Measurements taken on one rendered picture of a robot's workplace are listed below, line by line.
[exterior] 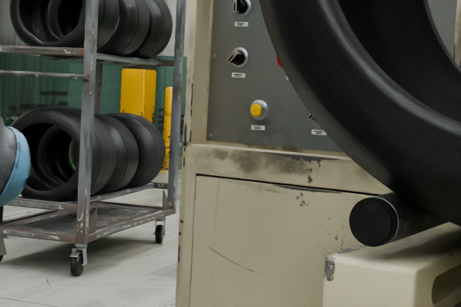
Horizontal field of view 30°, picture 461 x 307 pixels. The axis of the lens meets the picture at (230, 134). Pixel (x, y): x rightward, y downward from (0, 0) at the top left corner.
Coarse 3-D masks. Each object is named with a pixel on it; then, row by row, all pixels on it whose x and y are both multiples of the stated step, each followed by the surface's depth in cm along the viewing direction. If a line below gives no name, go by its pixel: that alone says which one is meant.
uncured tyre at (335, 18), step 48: (288, 0) 78; (336, 0) 78; (384, 0) 103; (288, 48) 80; (336, 48) 75; (384, 48) 102; (432, 48) 100; (336, 96) 76; (384, 96) 73; (432, 96) 100; (336, 144) 80; (384, 144) 74; (432, 144) 71; (432, 192) 73
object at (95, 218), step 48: (0, 0) 453; (48, 0) 483; (96, 0) 434; (144, 0) 504; (0, 48) 450; (48, 48) 441; (96, 48) 438; (144, 48) 526; (96, 96) 572; (48, 144) 497; (96, 144) 449; (144, 144) 525; (48, 192) 453; (96, 192) 468; (0, 240) 461; (48, 240) 446
